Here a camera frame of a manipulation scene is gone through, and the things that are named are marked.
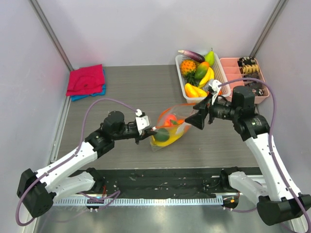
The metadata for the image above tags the orange toy orange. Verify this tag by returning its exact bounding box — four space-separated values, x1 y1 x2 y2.
177 119 184 125

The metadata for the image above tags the orange toy pineapple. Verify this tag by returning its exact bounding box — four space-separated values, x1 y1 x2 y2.
180 59 196 76

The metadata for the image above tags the clear orange zip top bag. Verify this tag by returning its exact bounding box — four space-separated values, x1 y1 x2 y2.
150 103 197 151

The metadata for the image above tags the pink toy peach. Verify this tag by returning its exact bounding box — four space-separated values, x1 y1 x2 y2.
164 114 178 127

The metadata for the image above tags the blue folded cloth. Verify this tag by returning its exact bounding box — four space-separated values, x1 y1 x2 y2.
70 69 107 102

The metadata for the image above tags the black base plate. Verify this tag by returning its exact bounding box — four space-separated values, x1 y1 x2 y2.
72 167 263 200

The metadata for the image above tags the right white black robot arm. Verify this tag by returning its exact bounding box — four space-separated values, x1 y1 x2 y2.
185 86 311 226

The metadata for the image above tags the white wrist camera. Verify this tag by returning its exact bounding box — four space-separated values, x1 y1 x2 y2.
135 109 150 135
207 79 222 105

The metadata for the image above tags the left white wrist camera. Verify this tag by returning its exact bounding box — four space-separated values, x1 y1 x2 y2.
135 109 150 135

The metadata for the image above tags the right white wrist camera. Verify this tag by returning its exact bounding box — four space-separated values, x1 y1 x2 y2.
207 79 222 105

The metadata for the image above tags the magenta folded cloth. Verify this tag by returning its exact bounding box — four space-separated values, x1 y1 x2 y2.
66 64 105 97

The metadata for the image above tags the pink divided plastic tray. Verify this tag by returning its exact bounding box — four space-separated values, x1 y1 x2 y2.
220 57 270 104

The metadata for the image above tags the white slotted cable duct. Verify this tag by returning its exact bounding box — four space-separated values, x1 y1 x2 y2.
54 196 223 206

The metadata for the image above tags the purple toy eggplant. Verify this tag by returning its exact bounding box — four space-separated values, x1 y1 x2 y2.
178 50 205 63

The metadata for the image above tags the red green toy mango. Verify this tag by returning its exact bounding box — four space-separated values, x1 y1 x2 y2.
194 62 209 80

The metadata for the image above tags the white plastic fruit basket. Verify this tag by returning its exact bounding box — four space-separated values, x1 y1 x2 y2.
175 53 231 103

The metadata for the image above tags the green toy pear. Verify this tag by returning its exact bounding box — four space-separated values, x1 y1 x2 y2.
204 49 215 67

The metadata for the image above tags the small yellow toy banana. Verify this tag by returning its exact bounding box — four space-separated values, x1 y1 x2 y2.
198 67 214 88

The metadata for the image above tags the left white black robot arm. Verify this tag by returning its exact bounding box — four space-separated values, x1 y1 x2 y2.
17 111 156 218

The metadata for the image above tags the yellow toy pepper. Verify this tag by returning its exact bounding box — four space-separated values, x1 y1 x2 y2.
184 83 207 98

